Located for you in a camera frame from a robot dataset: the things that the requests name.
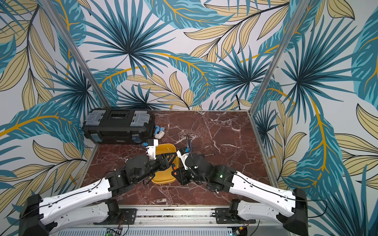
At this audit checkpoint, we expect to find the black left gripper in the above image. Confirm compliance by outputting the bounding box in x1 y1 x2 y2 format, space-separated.
134 151 178 183

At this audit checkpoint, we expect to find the yellow plastic storage box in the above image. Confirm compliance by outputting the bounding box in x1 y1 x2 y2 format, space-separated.
152 144 176 185

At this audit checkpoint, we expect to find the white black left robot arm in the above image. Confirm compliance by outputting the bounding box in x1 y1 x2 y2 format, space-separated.
19 153 177 236

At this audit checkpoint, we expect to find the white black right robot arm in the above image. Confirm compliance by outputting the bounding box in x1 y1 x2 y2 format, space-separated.
172 150 309 236

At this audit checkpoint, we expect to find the blue red transparent screwdriver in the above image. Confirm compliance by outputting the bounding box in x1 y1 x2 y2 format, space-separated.
186 135 193 155

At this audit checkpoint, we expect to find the blue white small object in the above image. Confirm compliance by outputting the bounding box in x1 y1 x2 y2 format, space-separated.
154 125 165 140

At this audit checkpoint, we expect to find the black plastic toolbox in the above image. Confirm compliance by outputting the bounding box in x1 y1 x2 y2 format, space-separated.
82 108 156 145

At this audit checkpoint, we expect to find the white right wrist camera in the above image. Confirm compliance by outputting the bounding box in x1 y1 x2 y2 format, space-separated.
176 147 190 170

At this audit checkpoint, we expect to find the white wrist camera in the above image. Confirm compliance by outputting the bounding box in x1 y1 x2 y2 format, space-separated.
143 139 158 160
176 147 190 170

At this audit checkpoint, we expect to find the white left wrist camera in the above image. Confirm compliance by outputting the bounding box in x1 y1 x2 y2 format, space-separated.
143 139 158 160

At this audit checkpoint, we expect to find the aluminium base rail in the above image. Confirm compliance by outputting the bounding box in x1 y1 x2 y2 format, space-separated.
70 205 299 236

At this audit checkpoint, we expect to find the aluminium left corner post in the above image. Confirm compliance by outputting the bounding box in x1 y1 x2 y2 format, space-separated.
40 0 111 108

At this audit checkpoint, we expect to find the aluminium corner post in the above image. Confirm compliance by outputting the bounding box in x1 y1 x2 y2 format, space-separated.
249 0 310 118
40 0 111 108

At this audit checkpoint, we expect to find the aluminium right corner post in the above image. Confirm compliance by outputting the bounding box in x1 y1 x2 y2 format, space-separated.
249 0 310 118

